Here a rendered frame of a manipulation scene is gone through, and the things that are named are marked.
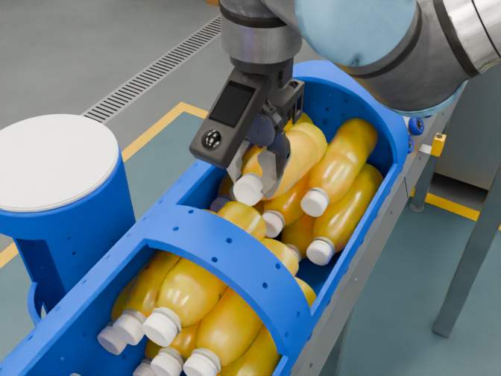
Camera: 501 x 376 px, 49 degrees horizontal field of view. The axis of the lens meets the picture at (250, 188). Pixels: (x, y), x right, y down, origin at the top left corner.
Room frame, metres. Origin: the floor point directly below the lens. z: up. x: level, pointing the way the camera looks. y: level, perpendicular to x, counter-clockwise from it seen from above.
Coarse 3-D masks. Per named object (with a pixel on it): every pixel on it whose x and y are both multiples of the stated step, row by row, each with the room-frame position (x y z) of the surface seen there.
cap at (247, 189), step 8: (248, 176) 0.54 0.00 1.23; (240, 184) 0.53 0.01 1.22; (248, 184) 0.53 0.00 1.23; (256, 184) 0.53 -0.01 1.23; (240, 192) 0.53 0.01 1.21; (248, 192) 0.53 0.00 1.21; (256, 192) 0.52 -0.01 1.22; (240, 200) 0.53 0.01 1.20; (248, 200) 0.52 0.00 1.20; (256, 200) 0.52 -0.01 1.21
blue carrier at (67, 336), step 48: (336, 96) 0.81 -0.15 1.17; (384, 144) 0.76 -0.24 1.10; (192, 192) 0.65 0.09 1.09; (384, 192) 0.64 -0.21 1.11; (144, 240) 0.44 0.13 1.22; (192, 240) 0.42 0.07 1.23; (240, 240) 0.43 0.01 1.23; (96, 288) 0.37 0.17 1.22; (240, 288) 0.37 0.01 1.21; (288, 288) 0.40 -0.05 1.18; (48, 336) 0.31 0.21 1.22; (96, 336) 0.42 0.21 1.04; (144, 336) 0.45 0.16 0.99; (288, 336) 0.35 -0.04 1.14
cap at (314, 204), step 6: (312, 192) 0.61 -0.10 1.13; (318, 192) 0.61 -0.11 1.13; (306, 198) 0.60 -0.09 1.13; (312, 198) 0.60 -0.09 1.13; (318, 198) 0.60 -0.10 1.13; (324, 198) 0.61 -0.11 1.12; (300, 204) 0.61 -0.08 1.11; (306, 204) 0.60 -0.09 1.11; (312, 204) 0.60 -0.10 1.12; (318, 204) 0.59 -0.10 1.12; (324, 204) 0.60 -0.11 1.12; (306, 210) 0.60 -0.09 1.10; (312, 210) 0.60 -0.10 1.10; (318, 210) 0.59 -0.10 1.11
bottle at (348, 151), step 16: (352, 128) 0.75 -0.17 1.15; (368, 128) 0.76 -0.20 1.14; (336, 144) 0.71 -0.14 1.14; (352, 144) 0.71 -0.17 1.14; (368, 144) 0.73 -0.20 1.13; (336, 160) 0.67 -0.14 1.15; (352, 160) 0.68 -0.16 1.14; (320, 176) 0.64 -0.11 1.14; (336, 176) 0.64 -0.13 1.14; (352, 176) 0.66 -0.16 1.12; (320, 192) 0.61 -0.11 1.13; (336, 192) 0.62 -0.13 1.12
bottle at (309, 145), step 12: (288, 132) 0.67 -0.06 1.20; (300, 132) 0.67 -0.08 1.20; (312, 132) 0.68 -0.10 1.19; (300, 144) 0.63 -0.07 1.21; (312, 144) 0.65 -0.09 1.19; (324, 144) 0.68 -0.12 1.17; (252, 156) 0.60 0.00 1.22; (300, 156) 0.61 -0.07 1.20; (312, 156) 0.63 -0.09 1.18; (324, 156) 0.68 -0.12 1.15; (252, 168) 0.56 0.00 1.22; (288, 168) 0.57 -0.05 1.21; (300, 168) 0.60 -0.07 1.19; (312, 168) 0.64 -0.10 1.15; (288, 180) 0.56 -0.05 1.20; (276, 192) 0.55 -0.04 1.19
